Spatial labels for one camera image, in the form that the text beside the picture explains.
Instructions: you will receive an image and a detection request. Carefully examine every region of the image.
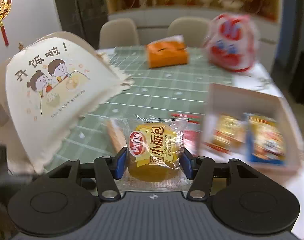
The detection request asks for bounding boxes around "gold snack bar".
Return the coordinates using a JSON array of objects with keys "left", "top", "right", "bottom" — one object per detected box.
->
[{"left": 209, "top": 115, "right": 246, "bottom": 153}]

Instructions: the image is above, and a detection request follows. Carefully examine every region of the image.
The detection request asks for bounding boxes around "small yellow bread packet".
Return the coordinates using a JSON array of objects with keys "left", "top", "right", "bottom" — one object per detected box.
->
[{"left": 121, "top": 116, "right": 189, "bottom": 192}]

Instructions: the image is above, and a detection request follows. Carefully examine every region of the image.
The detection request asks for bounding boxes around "blue seaweed snack bag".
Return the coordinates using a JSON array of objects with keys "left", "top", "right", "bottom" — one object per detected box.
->
[{"left": 245, "top": 113, "right": 286, "bottom": 165}]

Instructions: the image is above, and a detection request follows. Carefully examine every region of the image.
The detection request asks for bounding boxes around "red snack sachet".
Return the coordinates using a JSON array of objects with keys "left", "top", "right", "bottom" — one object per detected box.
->
[{"left": 171, "top": 113, "right": 202, "bottom": 157}]

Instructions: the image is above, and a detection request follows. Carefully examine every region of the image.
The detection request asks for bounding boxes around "long clear cracker pack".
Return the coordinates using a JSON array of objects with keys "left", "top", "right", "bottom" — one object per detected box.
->
[{"left": 106, "top": 118, "right": 127, "bottom": 153}]

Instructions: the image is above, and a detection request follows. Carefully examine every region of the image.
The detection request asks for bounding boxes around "pink open storage box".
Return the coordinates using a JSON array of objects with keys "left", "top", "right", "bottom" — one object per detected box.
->
[{"left": 198, "top": 83, "right": 303, "bottom": 173}]

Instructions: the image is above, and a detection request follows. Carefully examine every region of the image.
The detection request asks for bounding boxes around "green grid tablecloth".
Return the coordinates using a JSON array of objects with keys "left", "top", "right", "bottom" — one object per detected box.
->
[{"left": 45, "top": 46, "right": 234, "bottom": 171}]

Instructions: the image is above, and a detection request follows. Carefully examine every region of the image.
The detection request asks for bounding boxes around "cream cartoon food cover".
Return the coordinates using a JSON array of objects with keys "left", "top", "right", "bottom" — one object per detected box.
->
[{"left": 5, "top": 31, "right": 134, "bottom": 174}]

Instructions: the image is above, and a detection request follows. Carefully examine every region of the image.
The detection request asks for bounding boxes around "orange tissue box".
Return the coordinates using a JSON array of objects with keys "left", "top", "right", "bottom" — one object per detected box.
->
[{"left": 146, "top": 35, "right": 189, "bottom": 68}]

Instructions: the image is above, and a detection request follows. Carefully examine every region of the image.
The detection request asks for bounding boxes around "red white rabbit bag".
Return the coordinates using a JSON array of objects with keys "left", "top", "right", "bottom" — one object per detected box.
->
[{"left": 202, "top": 13, "right": 260, "bottom": 73}]

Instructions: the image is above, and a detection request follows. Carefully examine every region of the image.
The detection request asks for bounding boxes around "beige dining chair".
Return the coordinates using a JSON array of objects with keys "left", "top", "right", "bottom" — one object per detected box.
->
[{"left": 99, "top": 18, "right": 140, "bottom": 49}]

